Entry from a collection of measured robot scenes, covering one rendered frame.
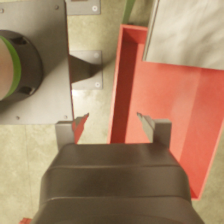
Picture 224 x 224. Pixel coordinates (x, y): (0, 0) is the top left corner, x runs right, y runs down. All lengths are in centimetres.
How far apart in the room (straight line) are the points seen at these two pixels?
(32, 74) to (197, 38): 39
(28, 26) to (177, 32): 33
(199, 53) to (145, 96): 34
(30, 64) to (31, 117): 12
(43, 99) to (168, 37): 33
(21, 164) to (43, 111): 137
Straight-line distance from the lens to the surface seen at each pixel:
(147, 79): 73
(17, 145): 165
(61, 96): 36
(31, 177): 177
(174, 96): 78
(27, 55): 35
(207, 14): 45
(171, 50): 45
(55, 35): 36
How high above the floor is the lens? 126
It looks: 76 degrees down
